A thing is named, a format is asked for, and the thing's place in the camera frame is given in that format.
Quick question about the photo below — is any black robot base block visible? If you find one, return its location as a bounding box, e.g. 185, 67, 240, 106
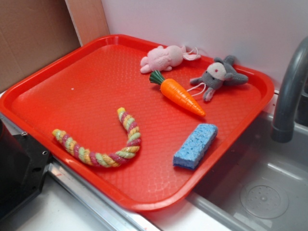
0, 122, 51, 221

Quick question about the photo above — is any multicolour twisted rope toy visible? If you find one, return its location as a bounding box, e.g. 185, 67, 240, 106
52, 107, 141, 168

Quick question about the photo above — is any grey plush animal toy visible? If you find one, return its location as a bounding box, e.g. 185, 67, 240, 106
188, 55, 248, 102

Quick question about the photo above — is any brown cardboard panel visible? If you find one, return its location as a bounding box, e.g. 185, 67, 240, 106
0, 0, 109, 92

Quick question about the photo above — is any blue sponge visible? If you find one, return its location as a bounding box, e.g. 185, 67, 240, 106
173, 124, 218, 170

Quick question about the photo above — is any red plastic tray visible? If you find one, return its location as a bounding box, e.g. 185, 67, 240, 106
0, 35, 274, 212

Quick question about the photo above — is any grey faucet spout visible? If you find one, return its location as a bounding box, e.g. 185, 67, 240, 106
270, 38, 308, 143

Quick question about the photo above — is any pink plush bunny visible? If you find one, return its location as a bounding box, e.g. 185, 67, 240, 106
140, 45, 201, 74

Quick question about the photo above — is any orange plastic toy carrot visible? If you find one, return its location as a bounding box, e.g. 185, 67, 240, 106
149, 70, 206, 117

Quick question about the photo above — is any grey plastic sink basin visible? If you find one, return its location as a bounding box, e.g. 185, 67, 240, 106
188, 113, 308, 231

